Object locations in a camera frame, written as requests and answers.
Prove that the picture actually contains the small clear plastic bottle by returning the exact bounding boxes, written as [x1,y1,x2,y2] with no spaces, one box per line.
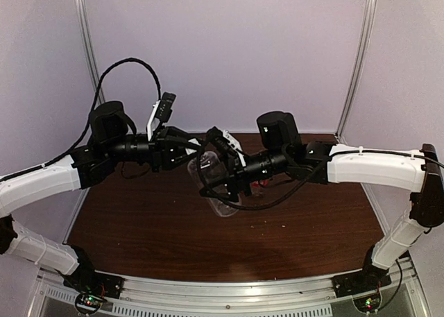
[186,150,240,218]

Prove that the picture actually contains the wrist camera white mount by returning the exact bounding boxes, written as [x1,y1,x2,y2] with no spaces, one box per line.
[206,126,247,167]
[146,92,177,141]

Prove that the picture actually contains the black braided left cable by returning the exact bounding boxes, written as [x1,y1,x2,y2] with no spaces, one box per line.
[0,57,163,182]

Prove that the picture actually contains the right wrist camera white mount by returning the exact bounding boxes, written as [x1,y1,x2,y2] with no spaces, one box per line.
[206,126,247,167]

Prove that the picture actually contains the aluminium right corner post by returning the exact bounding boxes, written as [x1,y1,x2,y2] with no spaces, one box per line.
[335,0,377,142]

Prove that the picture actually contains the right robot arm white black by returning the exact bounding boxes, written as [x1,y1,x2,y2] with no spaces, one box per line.
[198,111,443,291]

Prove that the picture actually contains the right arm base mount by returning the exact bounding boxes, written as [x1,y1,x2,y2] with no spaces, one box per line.
[332,271,392,314]

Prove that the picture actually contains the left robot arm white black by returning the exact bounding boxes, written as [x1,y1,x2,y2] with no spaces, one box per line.
[1,100,201,292]

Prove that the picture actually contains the clear cola bottle red label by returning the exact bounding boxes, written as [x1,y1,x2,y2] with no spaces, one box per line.
[250,180,269,198]

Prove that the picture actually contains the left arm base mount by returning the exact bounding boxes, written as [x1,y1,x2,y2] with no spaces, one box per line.
[62,272,124,316]

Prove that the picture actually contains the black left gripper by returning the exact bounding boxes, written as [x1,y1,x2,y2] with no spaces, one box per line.
[104,124,205,171]

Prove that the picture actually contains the aluminium corner post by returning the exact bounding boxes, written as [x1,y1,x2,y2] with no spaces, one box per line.
[74,0,100,89]
[335,0,377,142]

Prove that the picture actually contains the white flip bottle cap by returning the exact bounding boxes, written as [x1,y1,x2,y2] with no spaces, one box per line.
[185,138,202,155]

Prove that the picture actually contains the aluminium left corner post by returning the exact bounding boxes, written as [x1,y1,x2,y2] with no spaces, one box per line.
[74,0,100,89]

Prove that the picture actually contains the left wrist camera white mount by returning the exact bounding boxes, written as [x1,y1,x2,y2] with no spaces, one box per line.
[146,92,177,141]

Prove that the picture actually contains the aluminium front frame rail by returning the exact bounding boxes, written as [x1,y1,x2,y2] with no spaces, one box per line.
[33,257,427,317]

